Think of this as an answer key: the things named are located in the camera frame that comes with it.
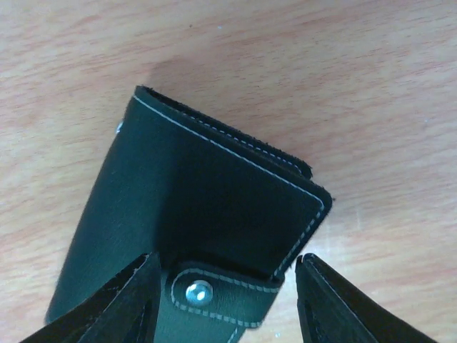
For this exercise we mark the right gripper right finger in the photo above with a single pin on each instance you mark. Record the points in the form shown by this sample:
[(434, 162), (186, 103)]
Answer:
[(331, 309)]

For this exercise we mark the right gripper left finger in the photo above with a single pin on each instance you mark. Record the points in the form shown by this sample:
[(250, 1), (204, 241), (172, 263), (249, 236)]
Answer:
[(125, 309)]

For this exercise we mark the black leather card holder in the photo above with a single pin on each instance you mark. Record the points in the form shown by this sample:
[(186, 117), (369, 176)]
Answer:
[(226, 213)]

